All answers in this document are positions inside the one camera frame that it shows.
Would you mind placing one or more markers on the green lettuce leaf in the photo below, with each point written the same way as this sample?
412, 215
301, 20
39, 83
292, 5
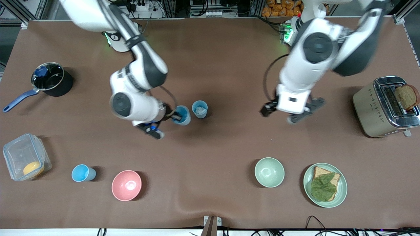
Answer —
323, 188

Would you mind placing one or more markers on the crumpled white paper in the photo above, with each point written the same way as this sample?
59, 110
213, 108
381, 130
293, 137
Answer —
200, 111

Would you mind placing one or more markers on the bread slice in toaster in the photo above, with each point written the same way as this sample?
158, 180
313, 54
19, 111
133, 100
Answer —
407, 96

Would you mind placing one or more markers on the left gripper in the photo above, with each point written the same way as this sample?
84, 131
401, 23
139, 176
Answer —
268, 108

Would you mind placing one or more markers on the blue cup holding white paper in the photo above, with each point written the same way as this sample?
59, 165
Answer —
200, 104

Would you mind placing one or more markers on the green plate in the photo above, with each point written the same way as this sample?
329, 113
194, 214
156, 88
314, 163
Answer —
343, 186

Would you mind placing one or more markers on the green bowl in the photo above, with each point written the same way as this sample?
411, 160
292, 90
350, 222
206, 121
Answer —
269, 172

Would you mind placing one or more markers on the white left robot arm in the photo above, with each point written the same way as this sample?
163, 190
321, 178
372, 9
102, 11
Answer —
315, 49

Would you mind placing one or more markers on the beige and chrome toaster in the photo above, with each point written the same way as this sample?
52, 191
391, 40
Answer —
367, 108

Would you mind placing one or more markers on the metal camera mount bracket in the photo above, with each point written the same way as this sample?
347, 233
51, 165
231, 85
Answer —
211, 224

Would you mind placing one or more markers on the blue plastic cup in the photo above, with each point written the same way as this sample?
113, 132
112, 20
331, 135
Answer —
81, 172
185, 119

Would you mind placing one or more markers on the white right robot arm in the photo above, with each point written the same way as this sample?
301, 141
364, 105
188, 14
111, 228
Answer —
144, 65

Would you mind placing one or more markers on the pink bowl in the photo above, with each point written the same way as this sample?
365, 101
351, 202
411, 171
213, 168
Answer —
126, 185

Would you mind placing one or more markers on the clear plastic container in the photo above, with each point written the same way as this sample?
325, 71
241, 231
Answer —
19, 154

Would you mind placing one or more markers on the yellow round food item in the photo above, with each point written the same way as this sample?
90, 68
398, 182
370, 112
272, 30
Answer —
33, 168

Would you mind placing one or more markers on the white power strip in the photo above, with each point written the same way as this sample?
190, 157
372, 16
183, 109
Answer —
141, 7

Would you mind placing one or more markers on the small blue item in pot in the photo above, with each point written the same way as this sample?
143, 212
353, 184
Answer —
41, 71

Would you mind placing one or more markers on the brown bread slice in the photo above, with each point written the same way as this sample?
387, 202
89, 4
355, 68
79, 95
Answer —
323, 172

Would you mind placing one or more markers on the bag of orange snacks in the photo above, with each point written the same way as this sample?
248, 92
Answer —
282, 8

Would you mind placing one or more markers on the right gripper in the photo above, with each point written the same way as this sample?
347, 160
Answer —
170, 112

